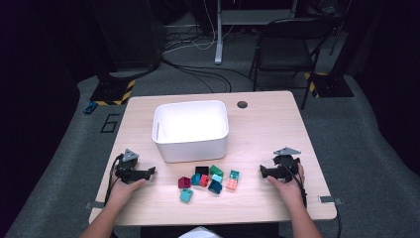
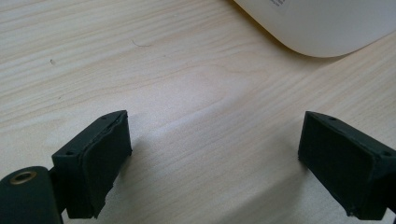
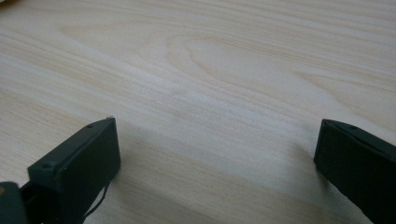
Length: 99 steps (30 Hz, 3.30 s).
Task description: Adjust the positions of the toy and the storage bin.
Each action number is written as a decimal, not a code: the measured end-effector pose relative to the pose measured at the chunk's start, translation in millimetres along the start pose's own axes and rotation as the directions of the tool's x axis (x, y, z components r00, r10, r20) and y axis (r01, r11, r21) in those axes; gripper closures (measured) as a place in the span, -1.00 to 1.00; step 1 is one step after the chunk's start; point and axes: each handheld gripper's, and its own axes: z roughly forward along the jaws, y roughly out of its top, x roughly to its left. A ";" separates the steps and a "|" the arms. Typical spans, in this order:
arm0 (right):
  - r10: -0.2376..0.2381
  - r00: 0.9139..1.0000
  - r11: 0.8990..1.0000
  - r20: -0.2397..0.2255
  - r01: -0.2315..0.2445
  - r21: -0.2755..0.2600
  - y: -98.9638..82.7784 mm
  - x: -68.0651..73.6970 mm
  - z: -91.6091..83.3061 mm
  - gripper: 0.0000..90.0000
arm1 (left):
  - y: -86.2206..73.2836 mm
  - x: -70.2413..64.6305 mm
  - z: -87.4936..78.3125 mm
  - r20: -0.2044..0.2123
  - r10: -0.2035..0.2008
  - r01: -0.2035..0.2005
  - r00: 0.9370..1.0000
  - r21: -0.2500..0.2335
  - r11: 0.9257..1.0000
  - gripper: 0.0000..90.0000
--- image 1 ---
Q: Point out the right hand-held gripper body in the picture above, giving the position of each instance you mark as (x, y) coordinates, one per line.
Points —
(286, 167)

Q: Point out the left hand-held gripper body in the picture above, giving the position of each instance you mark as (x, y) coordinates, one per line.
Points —
(127, 168)

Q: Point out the teal green toy block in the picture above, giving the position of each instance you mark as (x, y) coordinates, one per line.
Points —
(234, 175)

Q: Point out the dark red toy block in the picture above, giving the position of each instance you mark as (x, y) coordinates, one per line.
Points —
(184, 182)

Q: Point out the light teal toy block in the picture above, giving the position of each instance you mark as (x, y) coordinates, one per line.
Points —
(186, 196)

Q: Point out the blue teal toy block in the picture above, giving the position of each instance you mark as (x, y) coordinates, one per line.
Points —
(195, 179)

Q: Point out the white plastic bin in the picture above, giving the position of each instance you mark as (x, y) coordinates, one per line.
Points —
(191, 148)

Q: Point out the pale cyan toy block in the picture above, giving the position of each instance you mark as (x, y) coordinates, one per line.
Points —
(217, 178)

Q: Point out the black toy block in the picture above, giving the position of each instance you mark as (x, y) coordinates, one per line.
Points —
(201, 170)

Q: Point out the person's right hand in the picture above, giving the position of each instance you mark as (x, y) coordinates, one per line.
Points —
(290, 191)

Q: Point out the person's left hand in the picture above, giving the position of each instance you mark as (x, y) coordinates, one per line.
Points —
(120, 195)

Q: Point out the salmon pink toy block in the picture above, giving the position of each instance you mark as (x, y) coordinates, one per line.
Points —
(231, 184)

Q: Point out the dark blue toy block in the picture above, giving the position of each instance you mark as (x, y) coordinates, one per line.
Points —
(215, 187)

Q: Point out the dark round table grommet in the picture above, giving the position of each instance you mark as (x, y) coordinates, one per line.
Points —
(242, 104)

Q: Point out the small blue floor object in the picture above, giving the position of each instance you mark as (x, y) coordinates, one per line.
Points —
(89, 107)

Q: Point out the black striped stand base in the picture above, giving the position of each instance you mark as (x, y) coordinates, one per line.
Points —
(330, 86)
(110, 94)

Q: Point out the person's white shirt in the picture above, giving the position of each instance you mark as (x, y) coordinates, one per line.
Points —
(198, 234)

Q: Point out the black folding chair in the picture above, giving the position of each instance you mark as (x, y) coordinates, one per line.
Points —
(284, 49)

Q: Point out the grey metal table bracket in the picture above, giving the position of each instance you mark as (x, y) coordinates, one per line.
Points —
(94, 205)
(330, 199)

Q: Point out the white metal desk frame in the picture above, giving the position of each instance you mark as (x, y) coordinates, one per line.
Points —
(218, 39)

